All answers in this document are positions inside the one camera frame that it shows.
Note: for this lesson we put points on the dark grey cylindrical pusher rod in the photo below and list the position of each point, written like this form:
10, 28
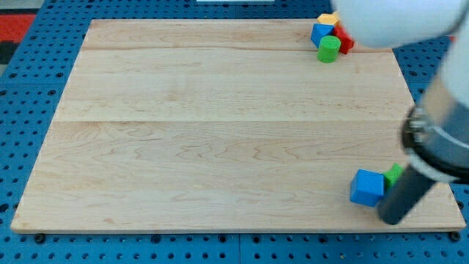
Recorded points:
403, 196

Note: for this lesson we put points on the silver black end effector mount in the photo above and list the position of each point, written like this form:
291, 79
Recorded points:
435, 135

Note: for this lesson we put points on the green star block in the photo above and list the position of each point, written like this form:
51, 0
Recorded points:
392, 175

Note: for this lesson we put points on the blue cube block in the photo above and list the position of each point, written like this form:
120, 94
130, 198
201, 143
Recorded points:
367, 188

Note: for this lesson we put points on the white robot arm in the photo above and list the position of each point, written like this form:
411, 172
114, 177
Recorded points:
391, 24

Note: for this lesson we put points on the red block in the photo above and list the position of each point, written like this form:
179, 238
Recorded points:
347, 43

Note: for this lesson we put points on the green cylinder block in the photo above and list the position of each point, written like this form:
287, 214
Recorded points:
328, 50

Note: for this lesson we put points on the blue triangular block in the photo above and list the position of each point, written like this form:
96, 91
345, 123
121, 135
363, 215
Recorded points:
320, 30

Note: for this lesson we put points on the yellow block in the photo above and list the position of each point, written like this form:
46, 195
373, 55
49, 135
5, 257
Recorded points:
329, 18

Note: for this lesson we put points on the light wooden board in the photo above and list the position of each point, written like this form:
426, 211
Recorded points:
193, 126

